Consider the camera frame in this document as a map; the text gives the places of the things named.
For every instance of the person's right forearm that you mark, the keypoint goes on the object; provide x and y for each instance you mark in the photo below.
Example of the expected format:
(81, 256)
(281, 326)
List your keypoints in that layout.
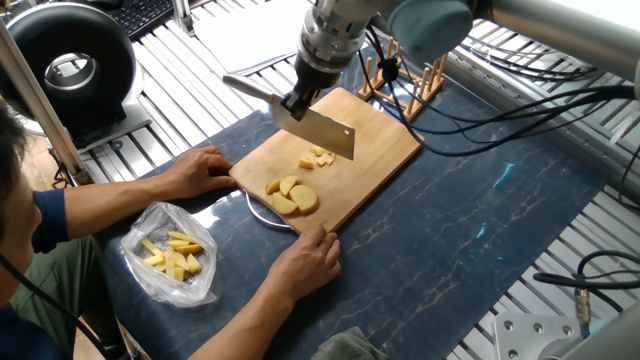
(230, 330)

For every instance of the white sheet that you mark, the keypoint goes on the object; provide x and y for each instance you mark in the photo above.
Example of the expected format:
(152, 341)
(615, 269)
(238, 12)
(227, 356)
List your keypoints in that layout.
(250, 35)

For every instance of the black keyboard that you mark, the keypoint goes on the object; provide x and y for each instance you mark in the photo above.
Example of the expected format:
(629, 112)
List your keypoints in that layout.
(140, 15)

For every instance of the wooden pole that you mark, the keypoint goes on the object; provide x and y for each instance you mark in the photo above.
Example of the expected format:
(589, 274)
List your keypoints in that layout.
(40, 105)

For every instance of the thin cut potato slice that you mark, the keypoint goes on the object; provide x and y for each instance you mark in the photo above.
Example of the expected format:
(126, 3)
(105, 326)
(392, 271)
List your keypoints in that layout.
(323, 156)

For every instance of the plastic bag of potato sticks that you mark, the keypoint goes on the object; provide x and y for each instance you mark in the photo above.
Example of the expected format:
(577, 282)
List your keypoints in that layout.
(165, 255)

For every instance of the person's left forearm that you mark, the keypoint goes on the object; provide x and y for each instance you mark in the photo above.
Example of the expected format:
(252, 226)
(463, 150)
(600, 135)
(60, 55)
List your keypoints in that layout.
(100, 210)

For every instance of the bamboo cutting board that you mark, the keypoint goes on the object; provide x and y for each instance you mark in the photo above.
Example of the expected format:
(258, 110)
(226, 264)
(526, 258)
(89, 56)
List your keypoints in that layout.
(385, 160)

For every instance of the grey-green cloth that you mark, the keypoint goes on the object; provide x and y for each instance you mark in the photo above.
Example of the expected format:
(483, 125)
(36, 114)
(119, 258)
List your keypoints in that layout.
(345, 345)

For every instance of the metal mounting plate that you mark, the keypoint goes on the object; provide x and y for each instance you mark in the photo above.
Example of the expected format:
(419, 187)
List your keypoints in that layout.
(535, 340)

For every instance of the steel cleaver knife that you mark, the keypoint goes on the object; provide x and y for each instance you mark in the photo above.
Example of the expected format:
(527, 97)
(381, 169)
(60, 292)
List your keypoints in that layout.
(325, 132)

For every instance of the person's left hand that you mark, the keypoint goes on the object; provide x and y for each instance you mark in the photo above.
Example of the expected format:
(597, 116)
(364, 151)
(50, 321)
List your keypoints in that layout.
(198, 172)

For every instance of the olive trousers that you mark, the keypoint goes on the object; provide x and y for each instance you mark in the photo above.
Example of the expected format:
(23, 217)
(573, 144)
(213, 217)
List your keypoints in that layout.
(55, 300)

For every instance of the person's right hand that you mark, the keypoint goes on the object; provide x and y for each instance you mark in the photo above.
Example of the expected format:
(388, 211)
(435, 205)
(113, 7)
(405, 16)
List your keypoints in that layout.
(305, 265)

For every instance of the dark blue marble mat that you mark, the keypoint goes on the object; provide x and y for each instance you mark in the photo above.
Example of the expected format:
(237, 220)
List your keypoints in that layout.
(460, 230)

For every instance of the wooden knife rack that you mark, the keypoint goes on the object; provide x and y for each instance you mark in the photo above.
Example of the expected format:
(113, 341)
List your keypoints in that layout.
(410, 88)

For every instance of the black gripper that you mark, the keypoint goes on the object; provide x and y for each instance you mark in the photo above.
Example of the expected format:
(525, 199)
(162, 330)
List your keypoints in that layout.
(325, 62)

